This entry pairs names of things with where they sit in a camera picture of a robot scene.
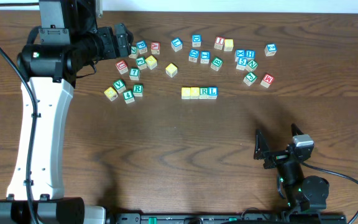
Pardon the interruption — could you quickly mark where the red U block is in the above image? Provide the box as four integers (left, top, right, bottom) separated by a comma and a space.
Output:
116, 60, 129, 75

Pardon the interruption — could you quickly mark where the green 7 block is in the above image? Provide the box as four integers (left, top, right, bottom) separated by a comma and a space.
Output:
129, 68, 140, 81

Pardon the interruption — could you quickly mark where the blue L block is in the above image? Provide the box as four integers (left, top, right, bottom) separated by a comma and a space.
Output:
208, 86, 218, 99

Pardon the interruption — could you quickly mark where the green B block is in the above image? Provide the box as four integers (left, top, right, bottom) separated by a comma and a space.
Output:
211, 57, 223, 71

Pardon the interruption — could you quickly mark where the green V block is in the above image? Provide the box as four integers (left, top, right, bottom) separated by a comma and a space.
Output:
113, 79, 127, 93

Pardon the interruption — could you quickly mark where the blue U block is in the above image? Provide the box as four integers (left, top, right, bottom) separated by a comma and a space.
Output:
171, 37, 183, 52

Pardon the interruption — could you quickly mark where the green j block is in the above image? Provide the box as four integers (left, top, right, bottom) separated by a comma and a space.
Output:
243, 72, 257, 86
135, 57, 147, 70

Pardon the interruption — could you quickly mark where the blue D block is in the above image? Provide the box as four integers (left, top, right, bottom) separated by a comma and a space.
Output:
191, 34, 202, 47

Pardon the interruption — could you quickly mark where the yellow K block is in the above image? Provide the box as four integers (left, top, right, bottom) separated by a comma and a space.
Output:
145, 55, 158, 70

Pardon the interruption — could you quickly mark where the red M block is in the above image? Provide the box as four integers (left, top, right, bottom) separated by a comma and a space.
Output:
260, 73, 275, 88

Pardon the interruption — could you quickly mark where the green Z block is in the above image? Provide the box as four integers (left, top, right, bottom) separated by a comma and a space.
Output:
129, 45, 139, 58

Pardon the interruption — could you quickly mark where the blue T block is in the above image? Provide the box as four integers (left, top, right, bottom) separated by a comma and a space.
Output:
200, 51, 211, 64

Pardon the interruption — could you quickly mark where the blue H block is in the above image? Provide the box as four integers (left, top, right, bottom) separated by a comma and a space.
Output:
245, 50, 255, 60

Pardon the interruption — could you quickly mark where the plain yellow block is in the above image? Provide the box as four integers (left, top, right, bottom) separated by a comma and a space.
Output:
224, 39, 234, 52

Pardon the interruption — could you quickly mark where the yellow S block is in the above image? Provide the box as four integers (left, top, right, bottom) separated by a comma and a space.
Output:
165, 63, 178, 78

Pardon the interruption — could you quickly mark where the yellow C block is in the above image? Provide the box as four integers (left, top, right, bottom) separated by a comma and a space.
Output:
181, 87, 191, 100

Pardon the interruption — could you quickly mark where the green 4 block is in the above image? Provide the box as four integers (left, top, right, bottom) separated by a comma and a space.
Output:
122, 90, 135, 104

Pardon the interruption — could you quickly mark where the blue 5 block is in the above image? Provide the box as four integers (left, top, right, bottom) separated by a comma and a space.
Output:
236, 57, 247, 70

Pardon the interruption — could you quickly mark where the yellow block far left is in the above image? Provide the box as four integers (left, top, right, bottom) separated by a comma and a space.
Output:
104, 86, 119, 101

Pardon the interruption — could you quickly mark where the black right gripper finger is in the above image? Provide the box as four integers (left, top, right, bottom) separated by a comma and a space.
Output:
254, 129, 270, 160
291, 123, 304, 136

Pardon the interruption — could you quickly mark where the green J block left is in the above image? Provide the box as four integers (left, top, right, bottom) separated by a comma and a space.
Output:
135, 57, 147, 70

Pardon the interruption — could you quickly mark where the green N block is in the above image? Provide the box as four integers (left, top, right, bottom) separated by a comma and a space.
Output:
245, 59, 259, 72

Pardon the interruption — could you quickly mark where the red A block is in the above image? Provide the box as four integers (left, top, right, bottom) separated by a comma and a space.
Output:
150, 42, 161, 55

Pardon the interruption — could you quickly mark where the blue X block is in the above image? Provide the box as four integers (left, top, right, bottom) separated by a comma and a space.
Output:
235, 49, 246, 62

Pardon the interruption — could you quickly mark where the yellow O block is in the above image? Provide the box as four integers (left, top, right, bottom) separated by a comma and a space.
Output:
190, 86, 200, 99

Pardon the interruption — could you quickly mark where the green r block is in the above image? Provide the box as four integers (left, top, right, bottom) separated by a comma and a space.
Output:
199, 87, 209, 99
133, 84, 144, 97

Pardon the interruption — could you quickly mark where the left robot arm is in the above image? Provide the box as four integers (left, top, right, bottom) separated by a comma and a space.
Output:
0, 23, 133, 223

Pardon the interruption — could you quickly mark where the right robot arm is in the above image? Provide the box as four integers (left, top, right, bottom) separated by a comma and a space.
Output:
254, 124, 329, 213

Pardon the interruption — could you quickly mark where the red I block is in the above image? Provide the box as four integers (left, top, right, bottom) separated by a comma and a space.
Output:
214, 36, 225, 50

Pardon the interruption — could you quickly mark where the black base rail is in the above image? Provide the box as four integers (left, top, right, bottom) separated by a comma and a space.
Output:
105, 210, 347, 224

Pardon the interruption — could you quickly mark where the blue P block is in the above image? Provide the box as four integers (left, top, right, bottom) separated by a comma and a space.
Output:
136, 40, 148, 54

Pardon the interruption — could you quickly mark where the blue 2 block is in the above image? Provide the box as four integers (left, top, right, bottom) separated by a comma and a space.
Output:
264, 43, 277, 57

